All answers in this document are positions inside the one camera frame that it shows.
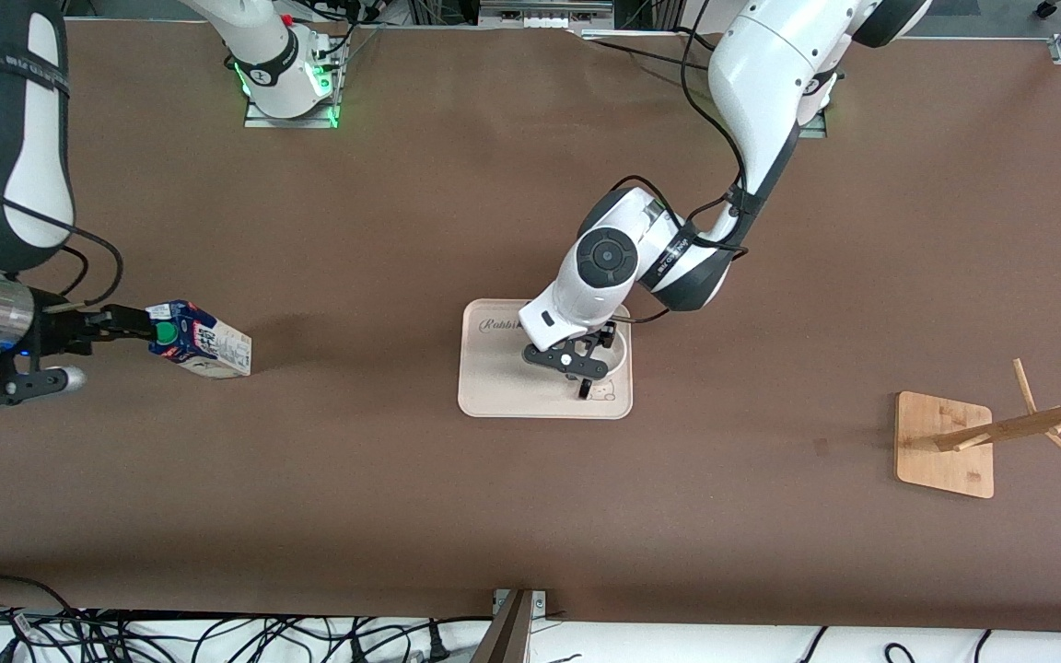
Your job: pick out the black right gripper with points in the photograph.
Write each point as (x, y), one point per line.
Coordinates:
(59, 332)

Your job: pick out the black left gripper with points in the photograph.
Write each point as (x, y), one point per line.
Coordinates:
(603, 339)

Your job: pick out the blue white milk carton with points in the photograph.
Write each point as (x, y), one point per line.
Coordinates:
(208, 345)

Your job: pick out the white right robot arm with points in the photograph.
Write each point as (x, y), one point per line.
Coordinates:
(29, 138)

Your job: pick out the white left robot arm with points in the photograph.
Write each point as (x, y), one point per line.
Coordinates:
(761, 92)

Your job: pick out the bamboo cup hanging rack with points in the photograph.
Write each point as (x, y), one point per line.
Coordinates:
(940, 442)

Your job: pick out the cream rabbit print tray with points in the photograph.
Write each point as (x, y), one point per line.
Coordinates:
(494, 387)

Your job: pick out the white power strip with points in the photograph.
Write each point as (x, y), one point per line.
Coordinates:
(544, 18)

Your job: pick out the aluminium camera post with bracket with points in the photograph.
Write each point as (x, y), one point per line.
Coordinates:
(507, 631)

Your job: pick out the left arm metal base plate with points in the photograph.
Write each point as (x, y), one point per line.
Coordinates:
(814, 129)

